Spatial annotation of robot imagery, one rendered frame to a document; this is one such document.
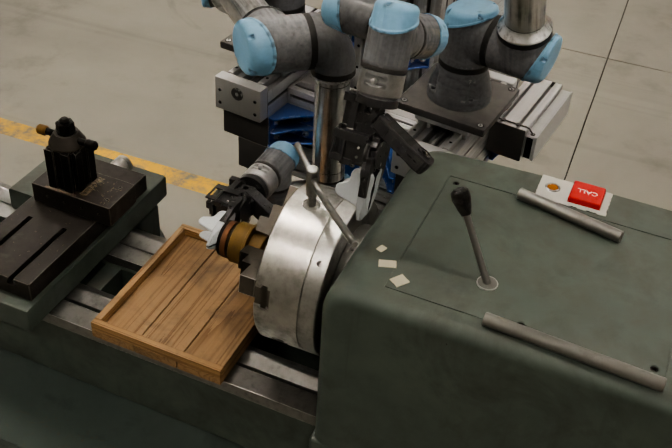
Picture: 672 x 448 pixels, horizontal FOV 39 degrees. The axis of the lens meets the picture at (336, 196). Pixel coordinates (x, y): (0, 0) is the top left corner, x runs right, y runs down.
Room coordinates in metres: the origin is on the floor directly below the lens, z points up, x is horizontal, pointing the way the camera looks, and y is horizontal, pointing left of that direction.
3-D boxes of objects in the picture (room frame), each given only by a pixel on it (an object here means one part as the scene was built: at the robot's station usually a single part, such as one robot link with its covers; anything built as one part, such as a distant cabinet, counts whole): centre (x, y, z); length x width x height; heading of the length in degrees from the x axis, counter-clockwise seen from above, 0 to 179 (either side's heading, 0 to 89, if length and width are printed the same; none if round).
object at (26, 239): (1.61, 0.61, 0.95); 0.43 x 0.18 x 0.04; 159
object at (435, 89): (1.91, -0.27, 1.21); 0.15 x 0.15 x 0.10
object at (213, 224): (1.45, 0.24, 1.10); 0.09 x 0.06 x 0.03; 158
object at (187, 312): (1.46, 0.28, 0.89); 0.36 x 0.30 x 0.04; 159
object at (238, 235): (1.42, 0.17, 1.08); 0.09 x 0.09 x 0.09; 69
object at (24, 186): (1.64, 0.65, 0.90); 0.53 x 0.30 x 0.06; 159
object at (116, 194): (1.66, 0.56, 1.00); 0.20 x 0.10 x 0.05; 69
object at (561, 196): (1.42, -0.44, 1.23); 0.13 x 0.08 x 0.06; 69
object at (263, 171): (1.62, 0.17, 1.08); 0.08 x 0.05 x 0.08; 68
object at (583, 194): (1.41, -0.47, 1.26); 0.06 x 0.06 x 0.02; 69
